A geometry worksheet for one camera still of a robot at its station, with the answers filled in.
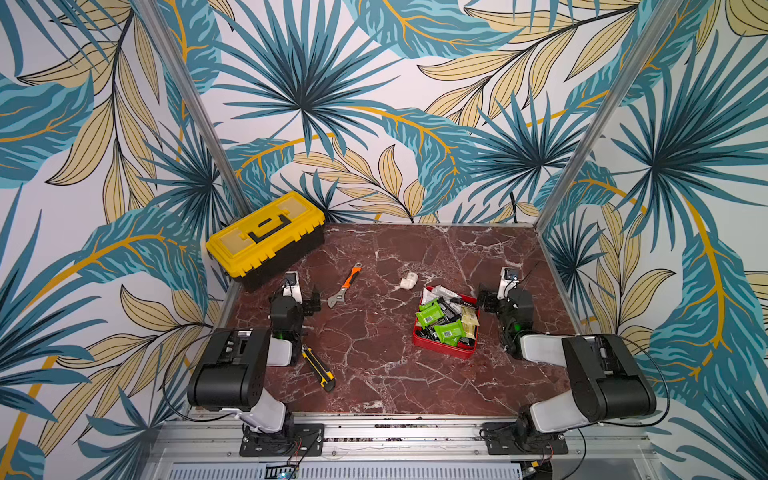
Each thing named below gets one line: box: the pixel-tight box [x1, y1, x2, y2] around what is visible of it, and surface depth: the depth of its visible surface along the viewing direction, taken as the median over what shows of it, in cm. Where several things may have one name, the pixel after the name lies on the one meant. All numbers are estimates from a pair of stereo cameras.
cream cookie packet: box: [461, 305, 480, 339], surface depth 90 cm
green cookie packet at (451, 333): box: [434, 320, 467, 347], surface depth 87 cm
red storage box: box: [412, 286, 479, 360], surface depth 88 cm
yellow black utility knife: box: [301, 345, 336, 391], surface depth 85 cm
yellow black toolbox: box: [206, 192, 326, 292], surface depth 96 cm
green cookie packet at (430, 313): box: [416, 298, 445, 328], surface depth 91 cm
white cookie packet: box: [421, 285, 462, 305], surface depth 95 cm
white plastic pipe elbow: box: [400, 272, 419, 290], surface depth 102 cm
